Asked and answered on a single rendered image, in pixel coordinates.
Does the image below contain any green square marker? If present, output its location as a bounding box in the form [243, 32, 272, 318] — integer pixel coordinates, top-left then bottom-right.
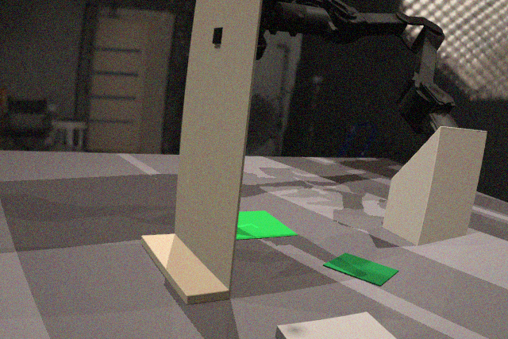
[237, 210, 298, 240]

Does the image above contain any beige panel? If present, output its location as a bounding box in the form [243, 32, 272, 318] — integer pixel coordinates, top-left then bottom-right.
[141, 0, 263, 304]

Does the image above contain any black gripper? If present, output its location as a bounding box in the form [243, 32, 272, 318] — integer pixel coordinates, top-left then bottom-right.
[256, 0, 307, 60]

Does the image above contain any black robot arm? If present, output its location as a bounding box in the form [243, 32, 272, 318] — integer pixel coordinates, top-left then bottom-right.
[295, 0, 459, 140]

